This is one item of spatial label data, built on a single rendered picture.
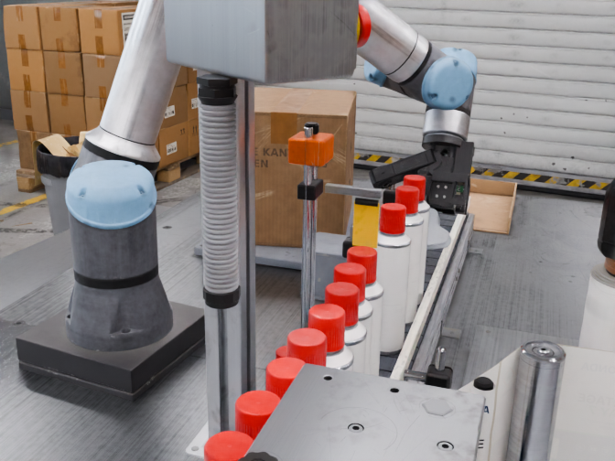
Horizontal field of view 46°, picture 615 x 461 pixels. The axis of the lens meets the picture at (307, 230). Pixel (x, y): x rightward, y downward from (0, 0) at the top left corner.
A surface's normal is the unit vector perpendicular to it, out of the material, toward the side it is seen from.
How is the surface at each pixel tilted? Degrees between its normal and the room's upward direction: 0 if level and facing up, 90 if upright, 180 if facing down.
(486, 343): 0
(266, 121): 90
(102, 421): 0
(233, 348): 90
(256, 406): 3
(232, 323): 90
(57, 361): 90
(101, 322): 73
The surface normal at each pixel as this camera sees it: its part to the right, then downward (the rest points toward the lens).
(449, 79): 0.29, 0.34
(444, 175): -0.26, -0.20
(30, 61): -0.33, 0.29
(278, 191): -0.12, 0.33
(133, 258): 0.63, 0.29
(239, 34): -0.80, 0.18
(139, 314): 0.62, -0.01
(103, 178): 0.07, -0.89
